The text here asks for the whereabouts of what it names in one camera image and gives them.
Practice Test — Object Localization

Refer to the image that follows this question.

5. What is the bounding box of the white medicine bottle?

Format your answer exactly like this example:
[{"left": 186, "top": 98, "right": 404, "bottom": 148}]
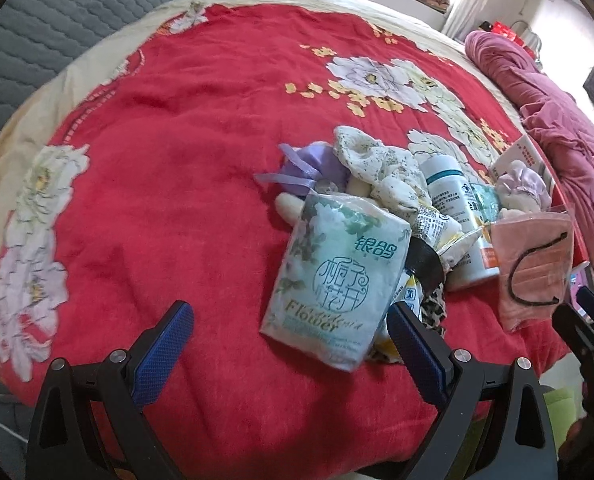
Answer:
[{"left": 420, "top": 155, "right": 500, "bottom": 292}]

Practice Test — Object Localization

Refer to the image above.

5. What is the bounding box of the large green tissue pack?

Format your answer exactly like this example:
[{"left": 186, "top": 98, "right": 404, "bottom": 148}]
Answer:
[{"left": 260, "top": 192, "right": 412, "bottom": 372}]

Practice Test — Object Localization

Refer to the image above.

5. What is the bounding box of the red floral blanket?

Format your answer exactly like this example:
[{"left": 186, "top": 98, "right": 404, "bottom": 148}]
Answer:
[{"left": 0, "top": 0, "right": 593, "bottom": 480}]

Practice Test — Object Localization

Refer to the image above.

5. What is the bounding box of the small teal tissue pack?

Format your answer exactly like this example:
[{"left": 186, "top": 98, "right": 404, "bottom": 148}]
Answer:
[{"left": 470, "top": 183, "right": 501, "bottom": 223}]

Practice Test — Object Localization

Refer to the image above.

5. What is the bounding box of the white floral scrunchie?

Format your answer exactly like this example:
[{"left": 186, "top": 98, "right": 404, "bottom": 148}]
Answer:
[{"left": 333, "top": 126, "right": 431, "bottom": 219}]

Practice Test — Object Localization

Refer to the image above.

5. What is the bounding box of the pink face mask pack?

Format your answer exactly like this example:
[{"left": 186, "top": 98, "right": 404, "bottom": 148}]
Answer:
[{"left": 491, "top": 211, "right": 574, "bottom": 333}]

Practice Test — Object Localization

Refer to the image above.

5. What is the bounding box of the red bag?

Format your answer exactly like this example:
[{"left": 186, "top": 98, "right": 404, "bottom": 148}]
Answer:
[{"left": 479, "top": 21, "right": 536, "bottom": 60}]

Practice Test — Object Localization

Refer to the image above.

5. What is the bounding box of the shallow box tray with books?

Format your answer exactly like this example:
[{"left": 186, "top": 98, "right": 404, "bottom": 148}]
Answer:
[{"left": 546, "top": 179, "right": 594, "bottom": 321}]

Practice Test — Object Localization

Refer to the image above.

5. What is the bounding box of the red tissue box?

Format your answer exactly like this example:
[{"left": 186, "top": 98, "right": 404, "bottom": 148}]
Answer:
[{"left": 490, "top": 134, "right": 553, "bottom": 181}]

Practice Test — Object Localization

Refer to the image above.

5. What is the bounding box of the white tube with black band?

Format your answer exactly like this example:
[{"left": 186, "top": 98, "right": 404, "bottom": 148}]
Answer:
[{"left": 406, "top": 204, "right": 486, "bottom": 296}]

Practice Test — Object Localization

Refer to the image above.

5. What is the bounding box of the leopard print scarf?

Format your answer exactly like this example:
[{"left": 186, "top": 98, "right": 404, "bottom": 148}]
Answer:
[{"left": 366, "top": 284, "right": 446, "bottom": 364}]

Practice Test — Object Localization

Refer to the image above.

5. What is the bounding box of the green sleeve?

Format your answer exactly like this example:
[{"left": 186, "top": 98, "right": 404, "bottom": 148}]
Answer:
[{"left": 542, "top": 385, "right": 577, "bottom": 448}]

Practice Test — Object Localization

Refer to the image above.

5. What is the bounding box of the bear plush with purple hat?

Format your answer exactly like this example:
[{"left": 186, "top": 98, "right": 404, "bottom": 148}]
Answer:
[{"left": 254, "top": 141, "right": 350, "bottom": 226}]

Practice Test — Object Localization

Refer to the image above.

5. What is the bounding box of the pink crumpled quilt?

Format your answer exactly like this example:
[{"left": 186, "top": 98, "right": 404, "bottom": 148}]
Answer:
[{"left": 465, "top": 30, "right": 594, "bottom": 270}]

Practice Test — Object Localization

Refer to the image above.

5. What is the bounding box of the right hand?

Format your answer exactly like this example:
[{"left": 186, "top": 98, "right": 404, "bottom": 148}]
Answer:
[{"left": 558, "top": 414, "right": 594, "bottom": 462}]

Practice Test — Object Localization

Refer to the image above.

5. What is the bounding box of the small yellow tissue pack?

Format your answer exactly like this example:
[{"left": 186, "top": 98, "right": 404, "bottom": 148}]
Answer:
[{"left": 373, "top": 271, "right": 423, "bottom": 363}]

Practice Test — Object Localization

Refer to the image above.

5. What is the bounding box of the lavender scrunchie plush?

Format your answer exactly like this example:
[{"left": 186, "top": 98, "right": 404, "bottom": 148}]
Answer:
[{"left": 494, "top": 160, "right": 552, "bottom": 214}]

